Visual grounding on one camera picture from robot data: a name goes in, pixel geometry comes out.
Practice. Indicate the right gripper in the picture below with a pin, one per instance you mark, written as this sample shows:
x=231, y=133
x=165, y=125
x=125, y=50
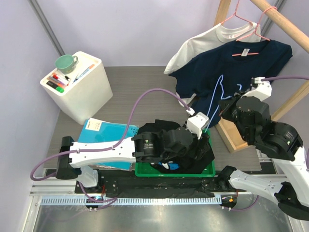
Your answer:
x=225, y=105

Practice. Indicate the navy blue t-shirt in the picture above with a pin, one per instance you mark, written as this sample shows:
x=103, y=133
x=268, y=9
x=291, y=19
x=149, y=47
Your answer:
x=199, y=76

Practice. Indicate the black flower print t-shirt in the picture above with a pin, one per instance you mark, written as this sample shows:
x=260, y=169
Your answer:
x=193, y=154

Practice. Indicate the white t-shirt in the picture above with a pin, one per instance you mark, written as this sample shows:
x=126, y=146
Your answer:
x=211, y=39

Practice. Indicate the pink hanger of navy shirt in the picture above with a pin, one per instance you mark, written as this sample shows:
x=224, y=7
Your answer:
x=246, y=52

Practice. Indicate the pink hanger of white shirt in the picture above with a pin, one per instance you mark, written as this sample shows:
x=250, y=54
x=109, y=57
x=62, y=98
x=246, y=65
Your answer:
x=236, y=15

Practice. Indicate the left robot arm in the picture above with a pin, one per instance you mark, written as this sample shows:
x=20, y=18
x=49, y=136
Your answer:
x=76, y=163

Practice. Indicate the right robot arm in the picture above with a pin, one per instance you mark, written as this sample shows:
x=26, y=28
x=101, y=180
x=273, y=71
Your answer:
x=278, y=141

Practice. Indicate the wooden clothes rack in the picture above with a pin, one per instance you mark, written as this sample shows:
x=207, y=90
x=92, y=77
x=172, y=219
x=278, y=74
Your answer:
x=226, y=129

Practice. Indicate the green plastic tray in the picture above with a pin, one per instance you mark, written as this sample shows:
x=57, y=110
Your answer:
x=210, y=169

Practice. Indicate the blue folder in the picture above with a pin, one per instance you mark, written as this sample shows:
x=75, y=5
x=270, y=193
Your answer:
x=97, y=131

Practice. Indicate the white square bin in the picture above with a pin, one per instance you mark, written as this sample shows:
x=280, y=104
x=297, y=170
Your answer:
x=83, y=97

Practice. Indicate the orange tipped white pen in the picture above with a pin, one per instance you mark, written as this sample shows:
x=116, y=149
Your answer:
x=86, y=70

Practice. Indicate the green ceramic cup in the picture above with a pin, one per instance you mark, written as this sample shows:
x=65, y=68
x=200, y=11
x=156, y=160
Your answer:
x=66, y=63

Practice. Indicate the green capped marker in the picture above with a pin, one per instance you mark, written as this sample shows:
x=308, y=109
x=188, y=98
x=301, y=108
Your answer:
x=59, y=89

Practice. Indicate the red marker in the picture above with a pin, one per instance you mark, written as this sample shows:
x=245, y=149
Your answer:
x=63, y=80

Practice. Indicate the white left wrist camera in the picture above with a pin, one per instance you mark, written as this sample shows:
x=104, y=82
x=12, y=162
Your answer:
x=197, y=123

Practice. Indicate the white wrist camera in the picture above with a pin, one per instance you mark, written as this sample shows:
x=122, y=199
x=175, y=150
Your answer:
x=261, y=89
x=197, y=123

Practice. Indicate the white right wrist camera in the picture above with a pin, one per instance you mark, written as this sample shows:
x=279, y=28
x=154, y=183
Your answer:
x=261, y=89

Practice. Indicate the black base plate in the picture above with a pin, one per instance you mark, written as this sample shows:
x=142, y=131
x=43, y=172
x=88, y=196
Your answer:
x=123, y=184

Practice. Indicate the white slotted cable duct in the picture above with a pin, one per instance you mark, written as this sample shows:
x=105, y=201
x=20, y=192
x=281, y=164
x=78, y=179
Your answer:
x=81, y=200

